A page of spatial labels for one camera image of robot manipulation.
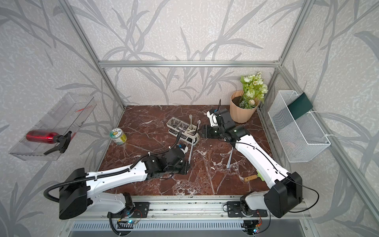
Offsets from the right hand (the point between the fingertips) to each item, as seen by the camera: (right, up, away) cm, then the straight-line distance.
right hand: (201, 130), depth 78 cm
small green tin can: (-53, -5, +16) cm, 56 cm away
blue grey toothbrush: (+18, -20, +13) cm, 30 cm away
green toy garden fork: (+27, -27, +5) cm, 39 cm away
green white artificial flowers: (+33, +25, +13) cm, 44 cm away
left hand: (-5, -20, -1) cm, 21 cm away
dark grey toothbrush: (-6, +8, +13) cm, 17 cm away
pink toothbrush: (-1, +4, +10) cm, 11 cm away
